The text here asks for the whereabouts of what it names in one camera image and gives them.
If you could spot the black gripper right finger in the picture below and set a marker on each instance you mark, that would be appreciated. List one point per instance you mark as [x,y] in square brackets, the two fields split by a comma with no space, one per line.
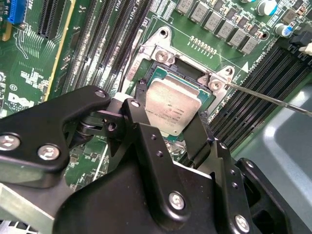
[202,141]

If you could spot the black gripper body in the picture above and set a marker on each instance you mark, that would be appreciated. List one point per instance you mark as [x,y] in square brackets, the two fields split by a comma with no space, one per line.
[109,207]

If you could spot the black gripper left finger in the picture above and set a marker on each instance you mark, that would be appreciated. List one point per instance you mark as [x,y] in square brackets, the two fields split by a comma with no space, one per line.
[31,136]

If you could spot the CPU with silver top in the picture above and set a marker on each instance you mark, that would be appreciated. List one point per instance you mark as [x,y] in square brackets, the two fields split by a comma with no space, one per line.
[170,104]

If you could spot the metal locking lever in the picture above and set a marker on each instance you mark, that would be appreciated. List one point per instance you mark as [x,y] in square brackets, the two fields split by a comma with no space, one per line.
[268,98]

